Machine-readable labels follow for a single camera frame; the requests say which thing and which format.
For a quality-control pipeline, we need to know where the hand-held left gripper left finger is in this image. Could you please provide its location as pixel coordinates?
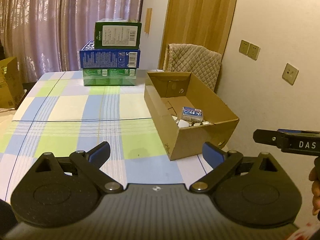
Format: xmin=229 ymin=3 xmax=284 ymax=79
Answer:
xmin=25 ymin=141 xmax=123 ymax=194

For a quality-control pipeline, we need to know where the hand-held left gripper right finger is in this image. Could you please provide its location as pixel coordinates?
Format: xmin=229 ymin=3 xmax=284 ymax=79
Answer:
xmin=189 ymin=142 xmax=284 ymax=194

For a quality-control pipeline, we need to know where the brown cardboard box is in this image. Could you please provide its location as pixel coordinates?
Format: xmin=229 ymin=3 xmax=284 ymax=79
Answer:
xmin=144 ymin=71 xmax=240 ymax=161

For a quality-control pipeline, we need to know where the blue pack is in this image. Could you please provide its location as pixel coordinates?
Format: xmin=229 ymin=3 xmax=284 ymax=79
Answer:
xmin=181 ymin=106 xmax=203 ymax=121

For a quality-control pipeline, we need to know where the person's right hand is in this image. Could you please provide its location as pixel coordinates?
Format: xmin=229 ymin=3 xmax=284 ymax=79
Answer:
xmin=309 ymin=166 xmax=320 ymax=216

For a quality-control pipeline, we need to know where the light green wrapped box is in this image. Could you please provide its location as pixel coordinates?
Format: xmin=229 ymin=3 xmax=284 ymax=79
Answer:
xmin=82 ymin=68 xmax=137 ymax=87

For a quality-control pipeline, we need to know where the red white printed cloth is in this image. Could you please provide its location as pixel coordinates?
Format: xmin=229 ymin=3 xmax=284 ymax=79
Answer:
xmin=291 ymin=221 xmax=320 ymax=240

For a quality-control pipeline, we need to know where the chair with quilted cover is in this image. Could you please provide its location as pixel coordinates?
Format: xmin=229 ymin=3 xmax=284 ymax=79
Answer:
xmin=162 ymin=43 xmax=222 ymax=93

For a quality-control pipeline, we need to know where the blue box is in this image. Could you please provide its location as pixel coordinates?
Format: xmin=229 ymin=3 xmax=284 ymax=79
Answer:
xmin=80 ymin=40 xmax=141 ymax=69

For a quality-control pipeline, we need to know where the large open cardboard box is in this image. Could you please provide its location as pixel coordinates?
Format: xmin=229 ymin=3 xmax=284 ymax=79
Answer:
xmin=0 ymin=57 xmax=24 ymax=109

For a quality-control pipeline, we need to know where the dark green box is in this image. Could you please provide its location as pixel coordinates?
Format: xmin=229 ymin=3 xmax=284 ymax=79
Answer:
xmin=94 ymin=19 xmax=142 ymax=50

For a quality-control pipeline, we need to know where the wooden door panel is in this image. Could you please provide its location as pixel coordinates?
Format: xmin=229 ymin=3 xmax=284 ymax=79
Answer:
xmin=157 ymin=0 xmax=240 ymax=72

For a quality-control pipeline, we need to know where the pink patterned curtain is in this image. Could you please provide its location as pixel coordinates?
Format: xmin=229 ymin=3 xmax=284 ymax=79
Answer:
xmin=0 ymin=0 xmax=147 ymax=83

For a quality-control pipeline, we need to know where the beige round-port wall outlet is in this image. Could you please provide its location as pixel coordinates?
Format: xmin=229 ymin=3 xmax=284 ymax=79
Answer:
xmin=282 ymin=63 xmax=299 ymax=85

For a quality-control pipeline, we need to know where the beige wall socket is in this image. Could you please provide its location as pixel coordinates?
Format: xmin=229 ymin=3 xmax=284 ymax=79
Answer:
xmin=239 ymin=39 xmax=250 ymax=55
xmin=247 ymin=44 xmax=260 ymax=60

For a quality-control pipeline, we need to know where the wooden wall strip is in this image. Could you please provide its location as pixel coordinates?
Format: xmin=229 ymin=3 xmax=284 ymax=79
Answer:
xmin=145 ymin=8 xmax=152 ymax=34

